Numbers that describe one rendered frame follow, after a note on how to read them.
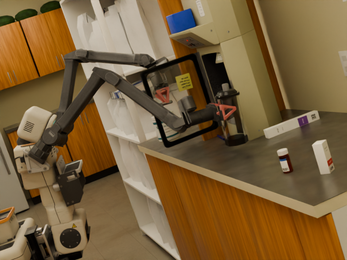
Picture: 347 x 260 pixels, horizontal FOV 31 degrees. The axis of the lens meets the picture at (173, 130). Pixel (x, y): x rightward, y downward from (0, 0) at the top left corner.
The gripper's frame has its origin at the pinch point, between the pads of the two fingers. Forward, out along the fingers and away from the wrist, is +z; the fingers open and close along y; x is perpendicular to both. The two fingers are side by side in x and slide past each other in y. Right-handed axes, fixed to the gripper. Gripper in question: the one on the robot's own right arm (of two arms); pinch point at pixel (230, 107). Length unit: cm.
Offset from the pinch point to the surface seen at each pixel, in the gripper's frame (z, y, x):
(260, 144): 8.5, -4.3, 18.8
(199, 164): -18.7, 3.8, 21.1
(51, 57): -7, 533, -24
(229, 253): -14, 5, 66
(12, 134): -79, 508, 52
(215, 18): 7.0, 11.5, -38.4
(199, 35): -2.3, 11.2, -33.2
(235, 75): 10.3, 10.3, -11.7
